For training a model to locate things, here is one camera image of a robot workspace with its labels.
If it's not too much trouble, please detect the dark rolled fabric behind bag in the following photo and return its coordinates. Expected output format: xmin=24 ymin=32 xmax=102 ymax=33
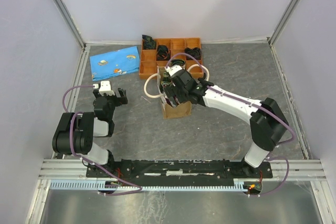
xmin=169 ymin=59 xmax=185 ymax=68

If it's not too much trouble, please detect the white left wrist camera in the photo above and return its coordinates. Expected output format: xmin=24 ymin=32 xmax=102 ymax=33
xmin=99 ymin=81 xmax=115 ymax=96

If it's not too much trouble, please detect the brown canvas bag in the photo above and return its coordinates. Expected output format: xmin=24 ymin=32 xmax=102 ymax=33
xmin=143 ymin=64 xmax=211 ymax=119

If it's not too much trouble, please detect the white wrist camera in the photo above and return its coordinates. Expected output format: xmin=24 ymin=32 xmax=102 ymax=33
xmin=99 ymin=81 xmax=115 ymax=96
xmin=165 ymin=65 xmax=183 ymax=77

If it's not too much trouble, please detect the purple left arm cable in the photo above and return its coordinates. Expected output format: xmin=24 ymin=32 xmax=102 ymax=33
xmin=61 ymin=84 xmax=143 ymax=197

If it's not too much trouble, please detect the orange compartment tray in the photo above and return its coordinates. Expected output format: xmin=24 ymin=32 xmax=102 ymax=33
xmin=139 ymin=37 xmax=203 ymax=79

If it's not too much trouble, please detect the black rolled band right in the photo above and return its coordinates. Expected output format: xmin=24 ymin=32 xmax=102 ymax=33
xmin=184 ymin=47 xmax=202 ymax=60

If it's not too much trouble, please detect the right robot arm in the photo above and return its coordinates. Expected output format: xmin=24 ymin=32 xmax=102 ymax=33
xmin=163 ymin=66 xmax=290 ymax=177

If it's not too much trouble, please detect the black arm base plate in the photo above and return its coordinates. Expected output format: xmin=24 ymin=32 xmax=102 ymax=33
xmin=86 ymin=158 xmax=274 ymax=187

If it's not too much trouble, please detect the black rolled band left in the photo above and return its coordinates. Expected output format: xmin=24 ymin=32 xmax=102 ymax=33
xmin=156 ymin=45 xmax=171 ymax=61

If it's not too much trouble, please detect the dark patterned rolled fabric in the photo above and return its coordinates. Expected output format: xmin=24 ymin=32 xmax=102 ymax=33
xmin=142 ymin=35 xmax=156 ymax=50

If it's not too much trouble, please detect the blue patterned cloth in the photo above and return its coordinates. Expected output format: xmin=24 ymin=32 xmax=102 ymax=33
xmin=90 ymin=46 xmax=140 ymax=81

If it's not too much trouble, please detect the light blue cable duct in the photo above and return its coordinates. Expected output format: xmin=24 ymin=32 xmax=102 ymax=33
xmin=49 ymin=179 xmax=247 ymax=192

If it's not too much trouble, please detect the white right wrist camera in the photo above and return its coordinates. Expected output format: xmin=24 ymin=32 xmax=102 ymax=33
xmin=165 ymin=65 xmax=183 ymax=77

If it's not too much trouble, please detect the black rolled band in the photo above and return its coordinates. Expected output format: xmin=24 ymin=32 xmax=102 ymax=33
xmin=156 ymin=45 xmax=171 ymax=61
xmin=184 ymin=47 xmax=202 ymax=60

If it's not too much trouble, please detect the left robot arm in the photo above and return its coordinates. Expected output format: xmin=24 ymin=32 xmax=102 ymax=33
xmin=52 ymin=86 xmax=128 ymax=177

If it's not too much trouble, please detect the green glass bottle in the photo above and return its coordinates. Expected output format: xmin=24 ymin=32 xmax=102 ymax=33
xmin=161 ymin=71 xmax=171 ymax=88

